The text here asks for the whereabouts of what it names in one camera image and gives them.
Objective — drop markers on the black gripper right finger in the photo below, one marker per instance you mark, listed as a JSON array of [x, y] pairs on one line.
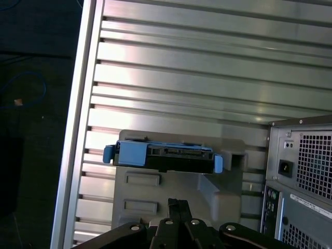
[[199, 233]]

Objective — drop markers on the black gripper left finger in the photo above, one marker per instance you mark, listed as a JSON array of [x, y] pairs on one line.
[[163, 233]]

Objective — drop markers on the hard disk in blue carrier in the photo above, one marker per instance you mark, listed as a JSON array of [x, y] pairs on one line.
[[132, 155]]

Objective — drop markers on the grey plastic parts rack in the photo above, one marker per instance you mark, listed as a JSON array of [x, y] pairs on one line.
[[181, 192]]

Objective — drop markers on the black open PC case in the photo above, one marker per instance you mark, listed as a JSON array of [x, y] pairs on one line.
[[298, 220]]

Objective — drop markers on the grey power supply unit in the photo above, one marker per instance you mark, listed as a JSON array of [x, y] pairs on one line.
[[285, 153]]

